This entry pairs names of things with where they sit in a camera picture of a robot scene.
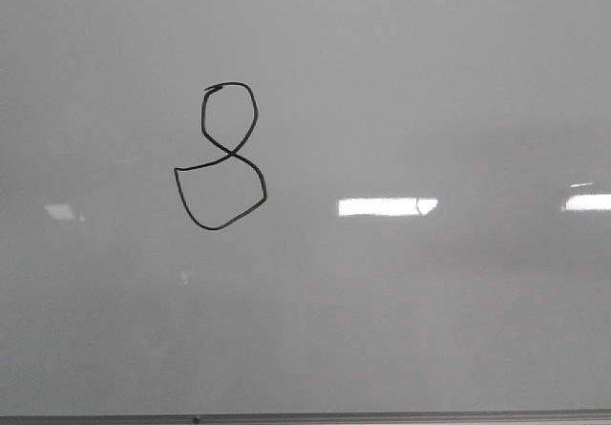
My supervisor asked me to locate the white whiteboard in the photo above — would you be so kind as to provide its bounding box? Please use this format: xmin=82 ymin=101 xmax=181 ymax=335
xmin=1 ymin=0 xmax=610 ymax=415

